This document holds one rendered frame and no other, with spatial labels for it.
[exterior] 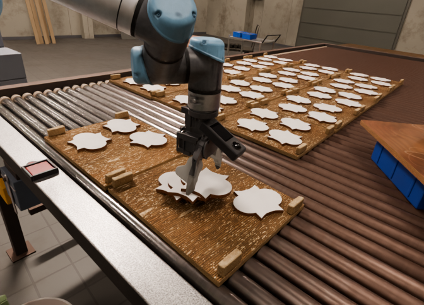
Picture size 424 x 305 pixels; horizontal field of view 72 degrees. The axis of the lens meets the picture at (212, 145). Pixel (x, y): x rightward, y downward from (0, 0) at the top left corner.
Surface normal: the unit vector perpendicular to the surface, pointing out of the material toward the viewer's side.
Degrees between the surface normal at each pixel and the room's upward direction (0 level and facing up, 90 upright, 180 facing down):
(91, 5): 109
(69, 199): 0
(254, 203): 0
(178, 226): 0
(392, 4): 90
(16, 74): 90
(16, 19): 90
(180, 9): 49
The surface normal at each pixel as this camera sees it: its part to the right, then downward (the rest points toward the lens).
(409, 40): -0.72, 0.27
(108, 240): 0.07, -0.89
